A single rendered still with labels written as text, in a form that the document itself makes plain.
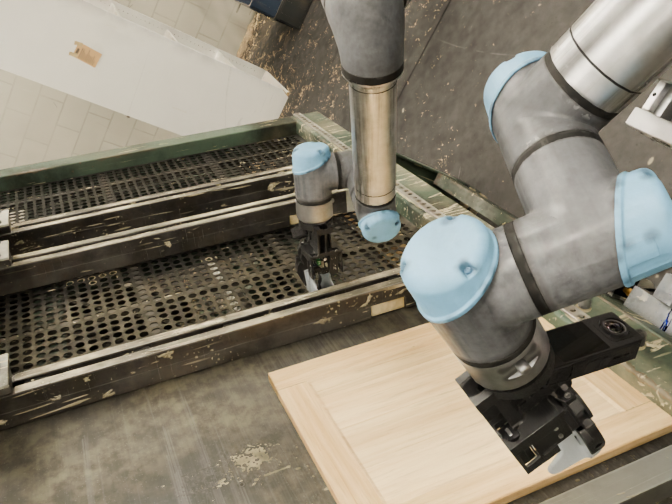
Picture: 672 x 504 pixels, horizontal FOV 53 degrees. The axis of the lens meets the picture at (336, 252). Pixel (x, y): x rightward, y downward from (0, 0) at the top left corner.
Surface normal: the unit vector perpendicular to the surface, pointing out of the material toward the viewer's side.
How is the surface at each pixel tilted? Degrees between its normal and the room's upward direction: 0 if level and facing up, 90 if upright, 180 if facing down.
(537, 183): 4
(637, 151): 0
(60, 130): 90
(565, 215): 24
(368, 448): 59
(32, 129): 90
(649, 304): 0
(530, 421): 28
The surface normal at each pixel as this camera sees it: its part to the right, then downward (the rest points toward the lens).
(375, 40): 0.09, 0.41
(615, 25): -0.72, 0.15
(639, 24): -0.51, 0.43
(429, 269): -0.50, -0.62
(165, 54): 0.36, 0.48
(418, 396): -0.06, -0.87
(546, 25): -0.81, -0.25
